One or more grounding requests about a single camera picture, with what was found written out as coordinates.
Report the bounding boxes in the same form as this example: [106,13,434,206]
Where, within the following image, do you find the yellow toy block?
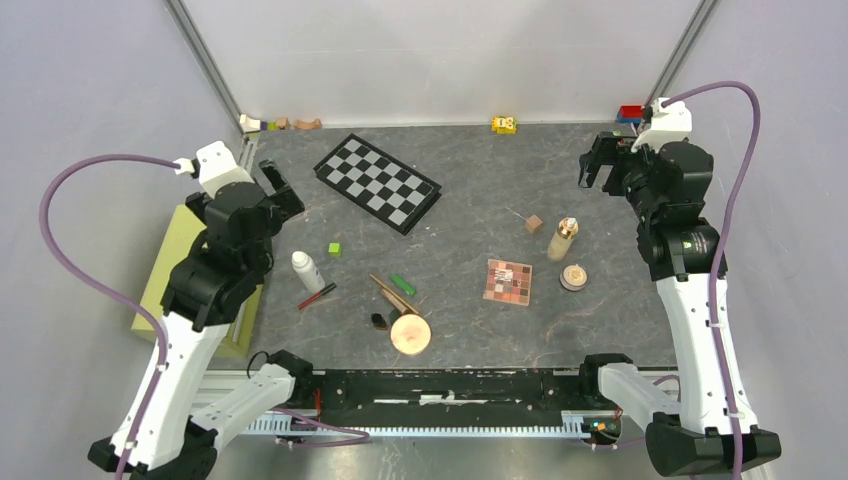
[491,116,517,135]

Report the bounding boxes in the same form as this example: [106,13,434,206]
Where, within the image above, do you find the round wooden disc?
[390,314,432,356]

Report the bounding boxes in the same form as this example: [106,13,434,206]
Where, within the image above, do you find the beige foundation bottle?
[547,217,579,261]

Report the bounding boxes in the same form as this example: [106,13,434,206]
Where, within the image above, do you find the round powder jar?
[559,264,588,292]

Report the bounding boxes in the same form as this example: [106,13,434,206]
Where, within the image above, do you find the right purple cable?
[661,80,762,480]

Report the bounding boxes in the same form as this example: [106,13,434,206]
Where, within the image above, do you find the brown wooden cube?
[524,215,544,234]

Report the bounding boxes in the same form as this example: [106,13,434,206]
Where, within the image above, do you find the wooden arch block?
[292,118,322,130]

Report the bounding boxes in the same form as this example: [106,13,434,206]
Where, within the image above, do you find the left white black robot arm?
[88,159,314,479]

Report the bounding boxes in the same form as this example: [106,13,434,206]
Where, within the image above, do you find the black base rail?
[282,368,624,445]

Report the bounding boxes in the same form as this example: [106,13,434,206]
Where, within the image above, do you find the red black pencil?
[297,282,337,310]

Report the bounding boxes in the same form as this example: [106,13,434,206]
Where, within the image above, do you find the small tan block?
[274,117,290,130]

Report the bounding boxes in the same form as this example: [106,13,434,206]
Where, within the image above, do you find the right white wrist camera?
[631,97,693,153]

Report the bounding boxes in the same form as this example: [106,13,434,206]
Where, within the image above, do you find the wooden stick brush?
[369,274,420,315]

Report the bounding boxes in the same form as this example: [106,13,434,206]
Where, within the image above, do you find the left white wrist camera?
[173,141,254,198]

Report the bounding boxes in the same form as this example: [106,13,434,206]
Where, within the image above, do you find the black white checkerboard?
[314,134,441,235]

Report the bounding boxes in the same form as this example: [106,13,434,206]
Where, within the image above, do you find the green tube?
[390,274,417,296]

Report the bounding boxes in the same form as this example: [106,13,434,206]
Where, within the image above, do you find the green makeup organizer box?
[140,204,263,359]

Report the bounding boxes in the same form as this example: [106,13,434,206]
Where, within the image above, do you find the white toy piece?
[239,114,266,134]

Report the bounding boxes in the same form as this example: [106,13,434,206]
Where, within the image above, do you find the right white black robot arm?
[577,132,782,477]

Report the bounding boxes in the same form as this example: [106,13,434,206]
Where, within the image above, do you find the small black compact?
[371,313,390,331]

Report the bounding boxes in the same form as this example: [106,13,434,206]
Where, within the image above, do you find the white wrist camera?
[173,141,254,198]
[631,97,693,153]

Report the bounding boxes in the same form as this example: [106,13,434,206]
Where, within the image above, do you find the white bottle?
[291,251,326,294]

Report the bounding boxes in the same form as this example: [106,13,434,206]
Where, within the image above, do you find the eyeshadow palette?
[483,259,533,306]

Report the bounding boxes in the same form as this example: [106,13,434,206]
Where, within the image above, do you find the red blue blocks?
[616,104,644,125]

